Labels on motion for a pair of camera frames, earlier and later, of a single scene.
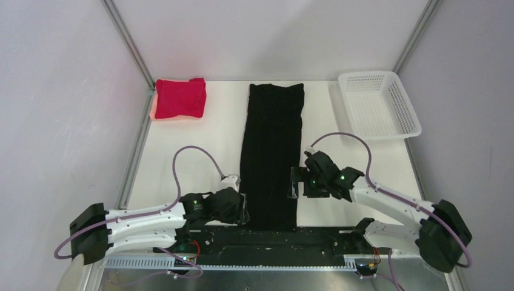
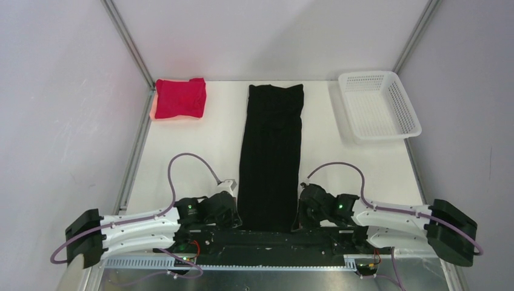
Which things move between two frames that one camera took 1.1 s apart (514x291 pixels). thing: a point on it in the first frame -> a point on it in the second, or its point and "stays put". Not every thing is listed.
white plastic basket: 377,106 stays put
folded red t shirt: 186,98 stays put
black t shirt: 271,146 stays put
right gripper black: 302,174 -> 302,223
